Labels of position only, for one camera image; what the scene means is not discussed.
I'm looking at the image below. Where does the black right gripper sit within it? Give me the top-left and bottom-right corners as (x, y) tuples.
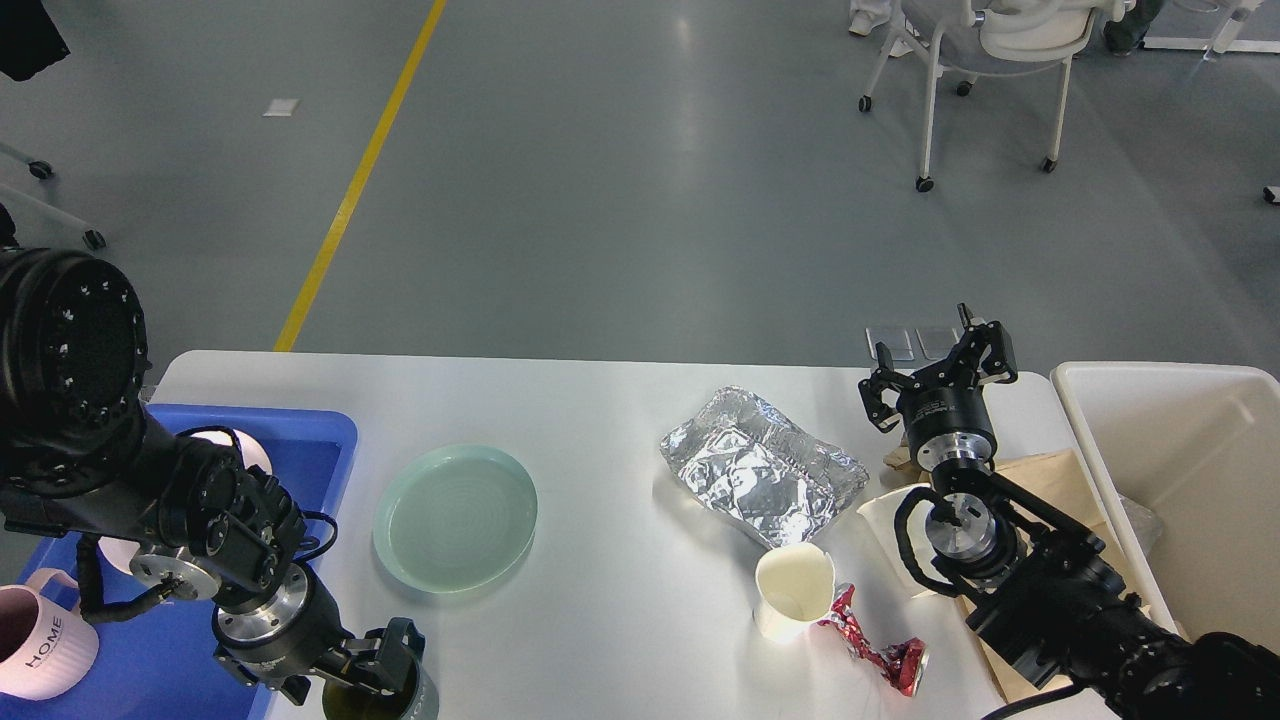
(858, 304), (1019, 473)

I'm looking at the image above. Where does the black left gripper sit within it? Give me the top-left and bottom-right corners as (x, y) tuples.
(212, 565), (425, 707)

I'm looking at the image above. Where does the teal mug yellow inside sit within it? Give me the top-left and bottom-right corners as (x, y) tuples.
(323, 652), (440, 719)

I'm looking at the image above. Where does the mint green round plate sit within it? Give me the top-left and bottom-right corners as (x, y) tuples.
(371, 445), (539, 594)

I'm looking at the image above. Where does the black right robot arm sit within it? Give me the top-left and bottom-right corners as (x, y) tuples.
(858, 304), (1279, 719)

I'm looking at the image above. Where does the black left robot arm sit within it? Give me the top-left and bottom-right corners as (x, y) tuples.
(1, 214), (439, 719)

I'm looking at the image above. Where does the white paper bowl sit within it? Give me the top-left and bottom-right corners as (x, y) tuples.
(858, 483), (947, 598)

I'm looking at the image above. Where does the brown paper bag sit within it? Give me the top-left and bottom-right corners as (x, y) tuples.
(882, 447), (1181, 703)

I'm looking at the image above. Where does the blue plastic tray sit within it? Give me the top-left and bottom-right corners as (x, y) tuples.
(1, 404), (357, 719)

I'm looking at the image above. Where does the crumpled aluminium foil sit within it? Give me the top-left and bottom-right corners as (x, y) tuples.
(659, 386), (870, 550)

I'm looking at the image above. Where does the white paper cup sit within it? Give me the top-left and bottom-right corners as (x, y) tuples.
(751, 543), (835, 644)

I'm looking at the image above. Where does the pink round plate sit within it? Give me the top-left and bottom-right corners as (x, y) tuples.
(99, 427), (273, 580)

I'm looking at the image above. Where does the white plastic bin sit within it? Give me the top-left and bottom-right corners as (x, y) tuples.
(1051, 363), (1279, 650)

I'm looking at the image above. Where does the crushed red can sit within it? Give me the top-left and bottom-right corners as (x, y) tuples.
(817, 583), (929, 698)

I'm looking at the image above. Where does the pink HOME mug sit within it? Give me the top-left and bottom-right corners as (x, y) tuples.
(1, 568), (100, 701)

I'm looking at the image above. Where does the white office chair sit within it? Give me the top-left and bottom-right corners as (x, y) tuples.
(858, 1), (1135, 193)

